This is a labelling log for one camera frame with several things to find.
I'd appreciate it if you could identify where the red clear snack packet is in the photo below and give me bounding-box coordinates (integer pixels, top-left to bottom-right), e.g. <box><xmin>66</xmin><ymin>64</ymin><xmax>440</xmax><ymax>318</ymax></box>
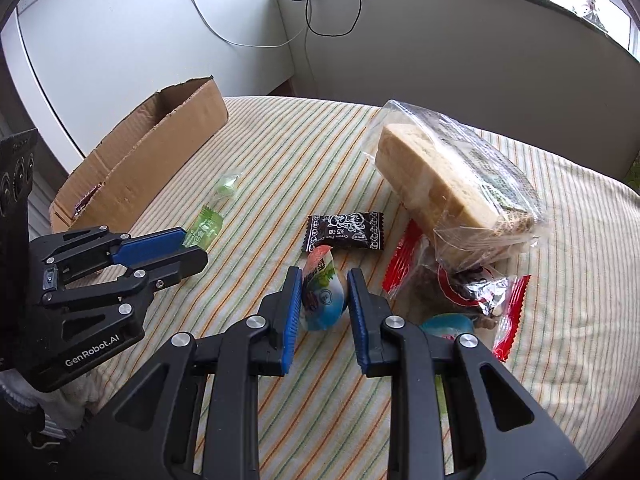
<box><xmin>381</xmin><ymin>219</ymin><xmax>532</xmax><ymax>362</ymax></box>

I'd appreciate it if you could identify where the white ribbed panel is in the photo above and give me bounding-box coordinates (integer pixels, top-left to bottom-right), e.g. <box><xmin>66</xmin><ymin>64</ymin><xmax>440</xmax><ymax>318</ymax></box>
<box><xmin>25</xmin><ymin>170</ymin><xmax>66</xmax><ymax>241</ymax></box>

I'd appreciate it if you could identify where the bagged sliced bread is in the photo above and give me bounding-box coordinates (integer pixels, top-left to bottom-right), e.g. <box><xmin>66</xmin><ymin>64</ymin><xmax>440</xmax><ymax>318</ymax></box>
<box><xmin>364</xmin><ymin>100</ymin><xmax>553</xmax><ymax>268</ymax></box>

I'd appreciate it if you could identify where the small clear green candy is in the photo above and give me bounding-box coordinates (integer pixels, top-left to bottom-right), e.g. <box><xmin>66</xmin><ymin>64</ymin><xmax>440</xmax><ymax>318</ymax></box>
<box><xmin>215</xmin><ymin>172</ymin><xmax>243</xmax><ymax>197</ymax></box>

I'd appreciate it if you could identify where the green clear candy packet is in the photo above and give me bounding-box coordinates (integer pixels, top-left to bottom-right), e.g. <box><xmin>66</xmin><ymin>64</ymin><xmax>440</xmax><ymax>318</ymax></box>
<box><xmin>300</xmin><ymin>245</ymin><xmax>349</xmax><ymax>332</ymax></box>

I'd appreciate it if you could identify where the green candy wrapper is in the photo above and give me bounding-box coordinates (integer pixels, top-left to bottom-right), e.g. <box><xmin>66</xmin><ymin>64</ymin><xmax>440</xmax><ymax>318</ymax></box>
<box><xmin>182</xmin><ymin>202</ymin><xmax>223</xmax><ymax>250</ymax></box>

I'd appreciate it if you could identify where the white cabinet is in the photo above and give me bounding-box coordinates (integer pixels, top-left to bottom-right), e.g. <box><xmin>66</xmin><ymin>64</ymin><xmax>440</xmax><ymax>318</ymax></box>
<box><xmin>0</xmin><ymin>0</ymin><xmax>296</xmax><ymax>176</ymax></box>

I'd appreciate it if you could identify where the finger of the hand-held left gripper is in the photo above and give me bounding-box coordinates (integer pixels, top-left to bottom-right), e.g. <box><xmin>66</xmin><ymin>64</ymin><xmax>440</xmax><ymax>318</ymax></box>
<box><xmin>40</xmin><ymin>248</ymin><xmax>209</xmax><ymax>318</ymax></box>
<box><xmin>29</xmin><ymin>226</ymin><xmax>189</xmax><ymax>282</ymax></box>

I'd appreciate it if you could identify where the white clothing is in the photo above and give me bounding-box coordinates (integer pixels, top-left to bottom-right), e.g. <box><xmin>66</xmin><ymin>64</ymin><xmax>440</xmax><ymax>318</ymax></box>
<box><xmin>0</xmin><ymin>370</ymin><xmax>106</xmax><ymax>453</ymax></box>

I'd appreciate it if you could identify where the cardboard box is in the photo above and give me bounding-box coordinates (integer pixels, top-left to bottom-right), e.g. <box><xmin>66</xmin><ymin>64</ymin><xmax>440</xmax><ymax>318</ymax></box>
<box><xmin>48</xmin><ymin>76</ymin><xmax>230</xmax><ymax>276</ymax></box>

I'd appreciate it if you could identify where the blue jelly cup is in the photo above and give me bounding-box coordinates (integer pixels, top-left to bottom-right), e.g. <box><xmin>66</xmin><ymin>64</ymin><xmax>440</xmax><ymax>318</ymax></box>
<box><xmin>419</xmin><ymin>312</ymin><xmax>476</xmax><ymax>341</ymax></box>

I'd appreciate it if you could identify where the brown chocolate bar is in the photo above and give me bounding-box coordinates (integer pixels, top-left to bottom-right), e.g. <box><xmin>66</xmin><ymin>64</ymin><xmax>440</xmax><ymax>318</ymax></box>
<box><xmin>72</xmin><ymin>182</ymin><xmax>106</xmax><ymax>218</ymax></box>

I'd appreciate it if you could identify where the small figurine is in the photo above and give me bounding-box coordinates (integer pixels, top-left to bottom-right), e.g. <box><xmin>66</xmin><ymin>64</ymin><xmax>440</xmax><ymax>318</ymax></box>
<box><xmin>575</xmin><ymin>0</ymin><xmax>608</xmax><ymax>31</ymax></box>

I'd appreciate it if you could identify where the black candy packet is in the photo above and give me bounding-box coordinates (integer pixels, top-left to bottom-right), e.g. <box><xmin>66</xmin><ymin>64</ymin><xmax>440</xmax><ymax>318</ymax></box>
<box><xmin>301</xmin><ymin>210</ymin><xmax>385</xmax><ymax>252</ymax></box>

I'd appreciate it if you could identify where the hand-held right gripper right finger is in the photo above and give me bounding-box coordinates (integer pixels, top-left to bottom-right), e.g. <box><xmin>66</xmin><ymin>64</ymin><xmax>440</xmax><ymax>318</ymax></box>
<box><xmin>347</xmin><ymin>267</ymin><xmax>588</xmax><ymax>480</ymax></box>

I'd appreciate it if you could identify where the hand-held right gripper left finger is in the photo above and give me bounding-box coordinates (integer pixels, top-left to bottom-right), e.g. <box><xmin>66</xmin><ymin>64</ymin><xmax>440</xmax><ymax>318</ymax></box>
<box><xmin>75</xmin><ymin>266</ymin><xmax>305</xmax><ymax>480</ymax></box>

